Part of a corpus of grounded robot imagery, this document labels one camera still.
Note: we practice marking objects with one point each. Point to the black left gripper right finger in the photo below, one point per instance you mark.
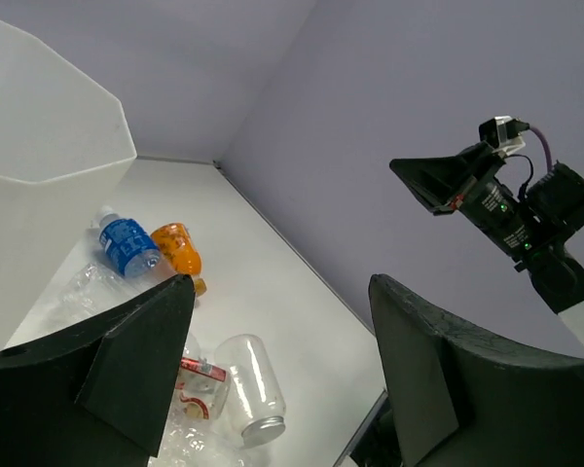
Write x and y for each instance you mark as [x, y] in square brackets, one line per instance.
[464, 396]

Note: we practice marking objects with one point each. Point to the large ribbed clear bottle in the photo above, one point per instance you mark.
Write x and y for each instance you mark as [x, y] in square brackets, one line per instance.
[96, 288]

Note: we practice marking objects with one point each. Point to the orange juice bottle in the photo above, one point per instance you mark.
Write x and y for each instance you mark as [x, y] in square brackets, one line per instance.
[176, 244]

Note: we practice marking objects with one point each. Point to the blue label water bottle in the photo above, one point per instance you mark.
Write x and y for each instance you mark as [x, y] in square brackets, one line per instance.
[130, 250]

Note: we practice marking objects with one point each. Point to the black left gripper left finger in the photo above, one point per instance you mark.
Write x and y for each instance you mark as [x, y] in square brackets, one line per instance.
[96, 393]

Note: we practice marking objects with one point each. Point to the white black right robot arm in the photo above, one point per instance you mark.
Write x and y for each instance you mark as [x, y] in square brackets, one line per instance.
[554, 274]

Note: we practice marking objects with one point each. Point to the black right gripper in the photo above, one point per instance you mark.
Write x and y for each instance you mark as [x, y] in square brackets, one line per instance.
[551, 211]

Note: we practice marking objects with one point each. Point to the red cap clear bottle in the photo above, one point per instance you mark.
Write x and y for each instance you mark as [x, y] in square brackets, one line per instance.
[202, 389]

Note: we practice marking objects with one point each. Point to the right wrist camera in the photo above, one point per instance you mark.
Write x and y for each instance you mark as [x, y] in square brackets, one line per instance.
[504, 134]

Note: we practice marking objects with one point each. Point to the white translucent plastic bin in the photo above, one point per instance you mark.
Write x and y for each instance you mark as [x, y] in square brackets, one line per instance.
[64, 146]

